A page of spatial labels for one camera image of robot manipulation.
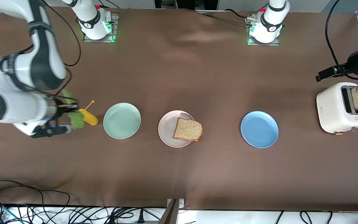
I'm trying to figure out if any green lettuce leaf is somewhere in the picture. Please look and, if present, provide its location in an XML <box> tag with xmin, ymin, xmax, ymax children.
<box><xmin>62</xmin><ymin>89</ymin><xmax>85</xmax><ymax>130</ymax></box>

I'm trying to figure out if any yellow mustard squeeze bottle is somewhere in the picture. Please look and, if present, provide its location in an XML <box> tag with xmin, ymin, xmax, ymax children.
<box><xmin>79</xmin><ymin>100</ymin><xmax>99</xmax><ymax>126</ymax></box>

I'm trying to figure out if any mint green plate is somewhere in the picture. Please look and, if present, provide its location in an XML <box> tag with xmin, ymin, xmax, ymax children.
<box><xmin>103</xmin><ymin>103</ymin><xmax>142</xmax><ymax>139</ymax></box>

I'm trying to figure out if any blue plate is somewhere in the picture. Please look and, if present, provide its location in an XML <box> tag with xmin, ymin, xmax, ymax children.
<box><xmin>240</xmin><ymin>111</ymin><xmax>279</xmax><ymax>148</ymax></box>

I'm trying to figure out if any beige plate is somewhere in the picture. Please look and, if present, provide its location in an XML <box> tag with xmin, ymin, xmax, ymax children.
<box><xmin>158</xmin><ymin>110</ymin><xmax>197</xmax><ymax>148</ymax></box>

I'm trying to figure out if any white toaster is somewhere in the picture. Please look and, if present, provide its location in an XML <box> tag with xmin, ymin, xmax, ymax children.
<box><xmin>316</xmin><ymin>82</ymin><xmax>358</xmax><ymax>136</ymax></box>

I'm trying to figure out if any brown table cloth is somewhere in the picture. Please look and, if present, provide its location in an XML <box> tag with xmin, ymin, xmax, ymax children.
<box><xmin>0</xmin><ymin>6</ymin><xmax>358</xmax><ymax>212</ymax></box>

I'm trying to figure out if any black equipment box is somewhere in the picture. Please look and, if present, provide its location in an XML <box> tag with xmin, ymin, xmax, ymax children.
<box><xmin>154</xmin><ymin>0</ymin><xmax>218</xmax><ymax>12</ymax></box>

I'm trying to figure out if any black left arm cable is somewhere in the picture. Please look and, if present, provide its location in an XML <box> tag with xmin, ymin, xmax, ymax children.
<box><xmin>325</xmin><ymin>0</ymin><xmax>358</xmax><ymax>81</ymax></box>

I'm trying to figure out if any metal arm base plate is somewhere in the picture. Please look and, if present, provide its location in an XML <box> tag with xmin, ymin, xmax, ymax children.
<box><xmin>83</xmin><ymin>12</ymin><xmax>119</xmax><ymax>43</ymax></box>
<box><xmin>246</xmin><ymin>17</ymin><xmax>280</xmax><ymax>46</ymax></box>

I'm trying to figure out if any long black cable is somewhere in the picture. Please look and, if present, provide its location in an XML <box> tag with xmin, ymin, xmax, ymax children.
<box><xmin>0</xmin><ymin>180</ymin><xmax>71</xmax><ymax>218</ymax></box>

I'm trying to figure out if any black base cable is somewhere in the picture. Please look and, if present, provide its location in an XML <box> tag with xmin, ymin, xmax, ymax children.
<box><xmin>99</xmin><ymin>0</ymin><xmax>131</xmax><ymax>19</ymax></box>
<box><xmin>202</xmin><ymin>9</ymin><xmax>262</xmax><ymax>25</ymax></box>

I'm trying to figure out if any grey metal camera post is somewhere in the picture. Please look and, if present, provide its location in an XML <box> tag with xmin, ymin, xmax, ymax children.
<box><xmin>163</xmin><ymin>198</ymin><xmax>185</xmax><ymax>224</ymax></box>

